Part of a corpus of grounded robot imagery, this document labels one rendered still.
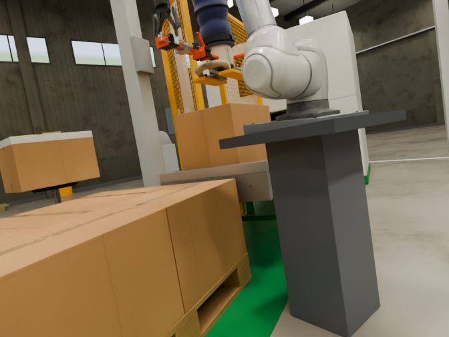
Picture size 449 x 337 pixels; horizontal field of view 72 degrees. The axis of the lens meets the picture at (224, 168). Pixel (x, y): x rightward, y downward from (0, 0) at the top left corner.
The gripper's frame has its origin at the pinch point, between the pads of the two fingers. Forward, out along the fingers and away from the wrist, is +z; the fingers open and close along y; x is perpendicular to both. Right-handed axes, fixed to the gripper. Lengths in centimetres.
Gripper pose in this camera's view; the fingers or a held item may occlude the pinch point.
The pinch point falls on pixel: (168, 41)
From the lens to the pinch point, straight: 169.7
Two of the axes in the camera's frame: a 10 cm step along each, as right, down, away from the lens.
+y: -8.8, 1.0, 4.6
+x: -4.4, 1.4, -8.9
